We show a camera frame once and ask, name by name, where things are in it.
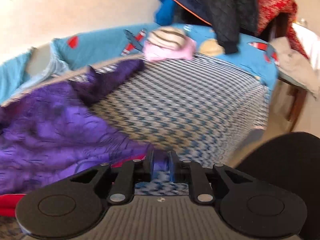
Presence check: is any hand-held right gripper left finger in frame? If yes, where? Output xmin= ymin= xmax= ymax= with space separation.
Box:
xmin=71 ymin=150 xmax=154 ymax=204

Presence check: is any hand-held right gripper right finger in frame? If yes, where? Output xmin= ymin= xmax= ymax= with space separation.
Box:
xmin=168 ymin=150 xmax=250 ymax=204

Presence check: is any purple floral top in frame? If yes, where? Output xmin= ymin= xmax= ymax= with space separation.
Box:
xmin=0 ymin=59 xmax=170 ymax=217

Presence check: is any blue beige houndstooth blanket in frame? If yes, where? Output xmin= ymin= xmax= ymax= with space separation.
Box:
xmin=0 ymin=54 xmax=270 ymax=230

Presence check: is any pink folded garment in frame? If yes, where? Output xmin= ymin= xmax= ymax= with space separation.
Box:
xmin=143 ymin=38 xmax=197 ymax=62

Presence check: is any black rounded object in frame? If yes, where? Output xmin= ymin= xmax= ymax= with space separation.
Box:
xmin=235 ymin=131 xmax=320 ymax=240

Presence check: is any cream striped folded garment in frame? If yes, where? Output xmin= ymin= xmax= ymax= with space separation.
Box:
xmin=147 ymin=26 xmax=188 ymax=50

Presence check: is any light blue cloth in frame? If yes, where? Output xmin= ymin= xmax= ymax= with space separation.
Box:
xmin=15 ymin=42 xmax=73 ymax=90

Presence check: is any brown wooden chair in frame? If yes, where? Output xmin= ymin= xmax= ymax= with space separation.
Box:
xmin=265 ymin=12 xmax=308 ymax=133

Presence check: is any blue jacket with orange trim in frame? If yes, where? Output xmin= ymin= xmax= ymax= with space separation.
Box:
xmin=154 ymin=0 xmax=213 ymax=27

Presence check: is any beige cloth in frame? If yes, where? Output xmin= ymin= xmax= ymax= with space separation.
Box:
xmin=270 ymin=36 xmax=320 ymax=100

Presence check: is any black quilted jacket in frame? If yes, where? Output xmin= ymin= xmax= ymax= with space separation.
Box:
xmin=175 ymin=0 xmax=260 ymax=55

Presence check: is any white cloth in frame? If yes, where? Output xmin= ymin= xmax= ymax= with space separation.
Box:
xmin=292 ymin=22 xmax=320 ymax=63

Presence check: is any red patterned cloth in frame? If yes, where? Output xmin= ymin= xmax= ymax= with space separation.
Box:
xmin=255 ymin=0 xmax=308 ymax=58

